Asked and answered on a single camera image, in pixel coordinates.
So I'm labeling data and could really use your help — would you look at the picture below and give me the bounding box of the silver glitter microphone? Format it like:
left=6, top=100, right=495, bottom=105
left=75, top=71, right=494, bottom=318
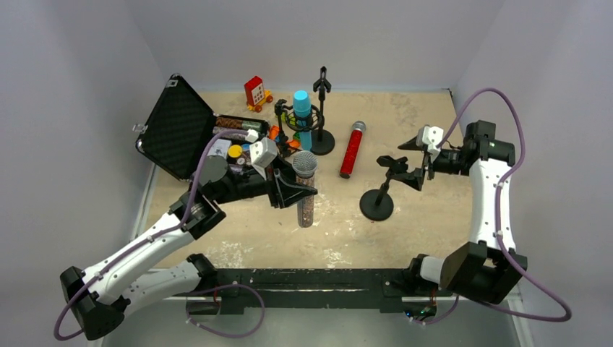
left=292, top=150, right=320, bottom=229

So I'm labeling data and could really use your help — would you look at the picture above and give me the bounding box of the black round-base mic stand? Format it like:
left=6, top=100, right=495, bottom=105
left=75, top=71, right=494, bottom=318
left=359, top=155, right=408, bottom=221

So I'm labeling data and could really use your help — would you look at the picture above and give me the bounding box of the blue toy microphone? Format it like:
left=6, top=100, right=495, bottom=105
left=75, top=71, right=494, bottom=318
left=293, top=90, right=312, bottom=151

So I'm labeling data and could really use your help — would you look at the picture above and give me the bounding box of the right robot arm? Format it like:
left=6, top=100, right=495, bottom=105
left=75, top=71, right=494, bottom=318
left=399, top=120, right=528, bottom=304

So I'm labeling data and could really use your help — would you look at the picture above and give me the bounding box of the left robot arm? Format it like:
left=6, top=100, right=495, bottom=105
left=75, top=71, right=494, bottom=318
left=60, top=150, right=318, bottom=340

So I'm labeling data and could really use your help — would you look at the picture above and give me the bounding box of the tall black mic stand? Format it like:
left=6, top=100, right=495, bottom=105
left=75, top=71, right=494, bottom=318
left=309, top=66, right=335, bottom=155

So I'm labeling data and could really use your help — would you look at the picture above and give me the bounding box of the red glitter microphone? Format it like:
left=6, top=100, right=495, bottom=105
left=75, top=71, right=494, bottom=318
left=339, top=121, right=366, bottom=179

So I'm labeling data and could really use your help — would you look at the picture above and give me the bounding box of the red toy block house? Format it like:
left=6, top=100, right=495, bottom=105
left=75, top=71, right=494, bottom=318
left=244, top=76, right=273, bottom=113

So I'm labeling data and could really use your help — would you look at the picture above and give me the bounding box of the black poker chip case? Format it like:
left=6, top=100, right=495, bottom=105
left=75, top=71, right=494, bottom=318
left=132, top=74, right=270, bottom=181

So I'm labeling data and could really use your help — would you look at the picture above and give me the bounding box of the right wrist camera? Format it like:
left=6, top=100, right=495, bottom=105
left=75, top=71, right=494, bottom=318
left=416, top=125, right=444, bottom=159

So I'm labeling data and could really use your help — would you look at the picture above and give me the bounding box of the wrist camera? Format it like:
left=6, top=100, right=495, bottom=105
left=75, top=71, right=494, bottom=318
left=249, top=137, right=278, bottom=179
left=416, top=125, right=444, bottom=159

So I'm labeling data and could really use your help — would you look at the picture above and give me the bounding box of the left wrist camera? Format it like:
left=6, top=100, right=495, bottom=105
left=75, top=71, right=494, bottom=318
left=249, top=137, right=278, bottom=179

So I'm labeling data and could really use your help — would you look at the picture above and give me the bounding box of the tripod shock-mount mic stand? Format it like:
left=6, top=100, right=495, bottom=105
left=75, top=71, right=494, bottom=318
left=272, top=98, right=321, bottom=159

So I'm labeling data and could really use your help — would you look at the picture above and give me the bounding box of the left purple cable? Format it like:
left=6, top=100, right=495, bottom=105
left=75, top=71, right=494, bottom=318
left=52, top=128, right=260, bottom=341

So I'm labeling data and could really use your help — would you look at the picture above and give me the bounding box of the black base frame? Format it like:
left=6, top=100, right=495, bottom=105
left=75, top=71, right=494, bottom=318
left=174, top=268, right=435, bottom=314

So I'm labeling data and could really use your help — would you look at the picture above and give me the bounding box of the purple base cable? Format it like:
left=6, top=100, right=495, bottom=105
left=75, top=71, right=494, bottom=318
left=185, top=284, right=266, bottom=339

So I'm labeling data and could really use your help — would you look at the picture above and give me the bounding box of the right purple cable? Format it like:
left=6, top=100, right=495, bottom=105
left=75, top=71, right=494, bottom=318
left=434, top=87, right=573, bottom=322

